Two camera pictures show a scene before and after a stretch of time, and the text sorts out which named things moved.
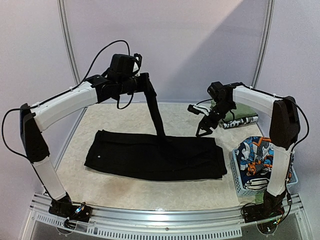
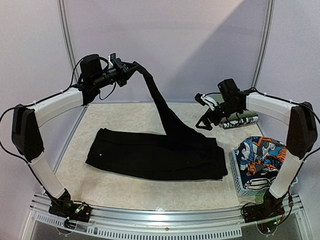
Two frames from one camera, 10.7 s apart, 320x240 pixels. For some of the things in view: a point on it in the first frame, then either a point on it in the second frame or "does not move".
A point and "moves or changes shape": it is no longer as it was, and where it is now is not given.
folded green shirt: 241,111 does not move
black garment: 155,156 moves or changes shape
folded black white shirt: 230,123 does not move
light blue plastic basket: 241,191 does not move
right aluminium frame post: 268,24 does not move
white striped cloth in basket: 256,183 does not move
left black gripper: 145,76 -> 124,68
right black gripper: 210,118 -> 216,113
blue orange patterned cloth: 254,157 does not move
